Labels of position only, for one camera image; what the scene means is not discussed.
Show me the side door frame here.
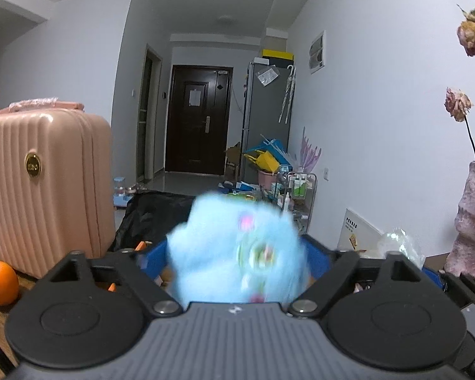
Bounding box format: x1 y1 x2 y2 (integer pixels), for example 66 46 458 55
136 43 163 185

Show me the clear plastic bag on refrigerator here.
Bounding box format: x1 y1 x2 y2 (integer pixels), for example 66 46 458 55
257 66 280 88

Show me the open brown cardboard box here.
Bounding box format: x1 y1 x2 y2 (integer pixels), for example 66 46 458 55
224 142 242 183

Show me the crumpled clear plastic bag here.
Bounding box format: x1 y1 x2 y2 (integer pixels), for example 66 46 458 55
374 227 427 270

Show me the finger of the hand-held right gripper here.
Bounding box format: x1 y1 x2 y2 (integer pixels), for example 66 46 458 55
421 266 451 294

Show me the pink ribbed suitcase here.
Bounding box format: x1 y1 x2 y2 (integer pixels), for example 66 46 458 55
0 108 116 280

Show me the light blue plush toy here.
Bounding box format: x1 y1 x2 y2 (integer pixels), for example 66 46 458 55
165 192 312 305

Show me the orange fruit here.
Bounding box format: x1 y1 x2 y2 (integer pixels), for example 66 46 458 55
0 260 20 306

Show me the small dried pink rose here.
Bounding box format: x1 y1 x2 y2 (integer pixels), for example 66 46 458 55
444 88 475 163

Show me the white wall panel box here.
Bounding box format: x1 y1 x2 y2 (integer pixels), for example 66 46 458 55
307 30 326 75

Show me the metal wire rack cart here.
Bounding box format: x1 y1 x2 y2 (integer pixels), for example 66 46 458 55
274 171 318 235

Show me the clear plastic jar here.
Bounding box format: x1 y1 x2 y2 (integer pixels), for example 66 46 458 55
113 176 128 209

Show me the pink bucket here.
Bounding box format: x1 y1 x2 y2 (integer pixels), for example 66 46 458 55
257 168 280 191

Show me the yellow and black box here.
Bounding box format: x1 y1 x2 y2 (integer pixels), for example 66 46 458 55
261 48 295 66

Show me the pink wrapped packet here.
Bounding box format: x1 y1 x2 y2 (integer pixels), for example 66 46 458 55
0 97 85 116

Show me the white folded umbrella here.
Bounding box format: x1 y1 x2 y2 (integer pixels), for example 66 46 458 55
278 64 298 124

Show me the white board with yellow sticker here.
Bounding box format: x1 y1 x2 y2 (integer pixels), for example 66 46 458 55
336 207 385 251

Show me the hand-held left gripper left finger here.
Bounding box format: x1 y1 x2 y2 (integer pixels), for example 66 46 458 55
35 241 183 318

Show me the dark brown entrance door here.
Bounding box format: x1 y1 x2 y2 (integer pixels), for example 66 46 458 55
165 64 234 177

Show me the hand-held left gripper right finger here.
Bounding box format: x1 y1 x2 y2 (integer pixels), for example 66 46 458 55
288 234 437 320

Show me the mottled purple vase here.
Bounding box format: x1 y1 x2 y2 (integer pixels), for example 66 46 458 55
445 161 475 280

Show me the orange and white cardboard box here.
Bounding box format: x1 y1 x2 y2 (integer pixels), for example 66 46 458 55
108 241 175 293

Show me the black bag on floor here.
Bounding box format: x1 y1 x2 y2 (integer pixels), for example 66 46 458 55
109 191 199 252

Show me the grey refrigerator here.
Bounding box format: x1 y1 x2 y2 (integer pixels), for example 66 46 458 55
239 61 296 185

